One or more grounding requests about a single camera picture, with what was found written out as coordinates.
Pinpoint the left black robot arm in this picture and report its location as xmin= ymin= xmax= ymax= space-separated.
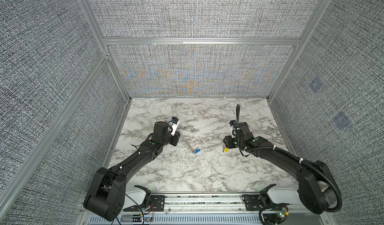
xmin=83 ymin=117 xmax=180 ymax=222

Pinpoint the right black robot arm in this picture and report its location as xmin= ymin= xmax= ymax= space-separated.
xmin=223 ymin=120 xmax=343 ymax=215

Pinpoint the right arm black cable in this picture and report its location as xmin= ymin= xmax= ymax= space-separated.
xmin=235 ymin=104 xmax=343 ymax=213

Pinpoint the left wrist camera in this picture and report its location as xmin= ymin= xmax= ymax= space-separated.
xmin=169 ymin=117 xmax=180 ymax=136

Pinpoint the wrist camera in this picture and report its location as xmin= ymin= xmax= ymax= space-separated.
xmin=229 ymin=120 xmax=239 ymax=138
xmin=169 ymin=117 xmax=180 ymax=136

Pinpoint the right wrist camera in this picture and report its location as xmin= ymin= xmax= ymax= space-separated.
xmin=229 ymin=120 xmax=239 ymax=138

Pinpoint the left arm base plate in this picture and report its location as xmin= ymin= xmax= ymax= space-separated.
xmin=123 ymin=185 xmax=166 ymax=212

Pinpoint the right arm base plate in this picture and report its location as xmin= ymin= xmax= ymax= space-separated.
xmin=241 ymin=184 xmax=289 ymax=211

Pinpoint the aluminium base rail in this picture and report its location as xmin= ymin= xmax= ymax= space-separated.
xmin=75 ymin=192 xmax=337 ymax=225

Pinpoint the aluminium enclosure frame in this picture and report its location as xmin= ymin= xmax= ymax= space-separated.
xmin=1 ymin=0 xmax=319 ymax=223

